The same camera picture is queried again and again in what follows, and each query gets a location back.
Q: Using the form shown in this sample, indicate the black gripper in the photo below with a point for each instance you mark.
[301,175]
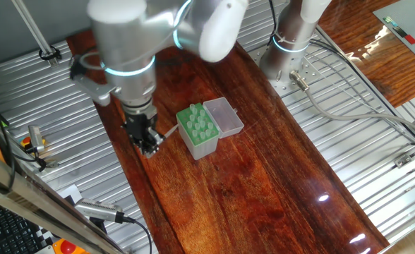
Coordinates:
[140,123]

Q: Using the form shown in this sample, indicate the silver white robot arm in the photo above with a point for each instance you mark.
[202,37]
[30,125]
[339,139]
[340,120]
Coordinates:
[130,42]

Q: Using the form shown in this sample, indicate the pipette tip box green rack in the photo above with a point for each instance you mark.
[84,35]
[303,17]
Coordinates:
[207,150]

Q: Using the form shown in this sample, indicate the checkerboard calibration sheet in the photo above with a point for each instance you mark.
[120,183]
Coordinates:
[70,193]

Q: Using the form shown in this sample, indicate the black computer mouse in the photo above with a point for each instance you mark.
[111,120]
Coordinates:
[98,225]

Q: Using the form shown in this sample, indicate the glossy wood grain board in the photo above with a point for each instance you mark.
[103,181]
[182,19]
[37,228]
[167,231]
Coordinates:
[246,194]
[370,70]

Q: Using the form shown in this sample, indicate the orange emergency stop box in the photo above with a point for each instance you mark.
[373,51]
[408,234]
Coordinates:
[68,247]

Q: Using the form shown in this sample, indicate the black keyboard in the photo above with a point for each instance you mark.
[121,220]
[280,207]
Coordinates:
[6,229]

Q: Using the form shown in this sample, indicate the green toy brick strip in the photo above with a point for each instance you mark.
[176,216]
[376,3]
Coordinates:
[390,21]

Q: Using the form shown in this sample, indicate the black toy brick strip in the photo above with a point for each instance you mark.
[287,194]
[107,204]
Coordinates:
[400,32]

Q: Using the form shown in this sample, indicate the red toy brick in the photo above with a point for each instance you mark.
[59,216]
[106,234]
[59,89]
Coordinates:
[410,39]

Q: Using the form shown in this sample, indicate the grey brick baseplate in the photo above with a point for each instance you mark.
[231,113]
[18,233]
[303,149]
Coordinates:
[412,17]

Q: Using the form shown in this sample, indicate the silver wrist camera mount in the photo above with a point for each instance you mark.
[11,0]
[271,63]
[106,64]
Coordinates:
[94,91]

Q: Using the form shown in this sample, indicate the silver ribbed camera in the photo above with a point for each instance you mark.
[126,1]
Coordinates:
[98,210]

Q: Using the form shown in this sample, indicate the metal frame beam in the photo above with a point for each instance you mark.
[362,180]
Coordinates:
[34,201]

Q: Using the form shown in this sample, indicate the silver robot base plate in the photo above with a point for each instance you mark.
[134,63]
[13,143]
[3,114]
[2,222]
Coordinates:
[311,72]

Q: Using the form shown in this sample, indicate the silver aluminium corner bracket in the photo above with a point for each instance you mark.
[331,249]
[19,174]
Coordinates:
[403,160]

